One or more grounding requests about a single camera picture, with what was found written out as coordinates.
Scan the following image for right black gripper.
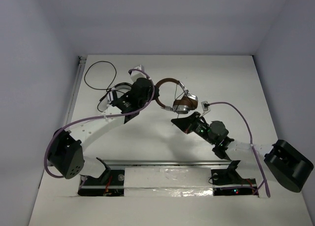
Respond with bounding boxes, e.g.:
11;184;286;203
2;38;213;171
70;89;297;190
171;112;216;145

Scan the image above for brown silver headphones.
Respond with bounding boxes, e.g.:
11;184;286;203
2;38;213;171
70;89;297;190
155;78;198;115

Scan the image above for thin black headphone cable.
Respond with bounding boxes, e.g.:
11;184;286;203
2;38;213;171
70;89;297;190
171;84;190;128

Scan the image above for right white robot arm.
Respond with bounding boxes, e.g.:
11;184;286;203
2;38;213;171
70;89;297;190
171;112;314;193

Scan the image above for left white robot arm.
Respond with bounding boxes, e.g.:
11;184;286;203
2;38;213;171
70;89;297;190
44;77;157;184

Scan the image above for white black headphones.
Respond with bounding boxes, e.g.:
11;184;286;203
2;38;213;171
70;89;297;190
96;82;132;112

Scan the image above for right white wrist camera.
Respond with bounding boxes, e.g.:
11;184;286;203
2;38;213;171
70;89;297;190
201;101;210;115

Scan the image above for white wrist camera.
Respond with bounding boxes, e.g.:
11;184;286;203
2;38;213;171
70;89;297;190
128;65;146;82
201;101;210;115

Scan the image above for black white headphones cable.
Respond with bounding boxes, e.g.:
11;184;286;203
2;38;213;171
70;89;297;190
84;61;131;112

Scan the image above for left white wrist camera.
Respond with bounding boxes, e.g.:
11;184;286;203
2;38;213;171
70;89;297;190
128;65;146;82

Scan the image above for metal base rail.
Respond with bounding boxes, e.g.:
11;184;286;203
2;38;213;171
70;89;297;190
78;164;257;197

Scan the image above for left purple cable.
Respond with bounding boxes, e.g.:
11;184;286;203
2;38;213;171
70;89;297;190
43;68;156;179

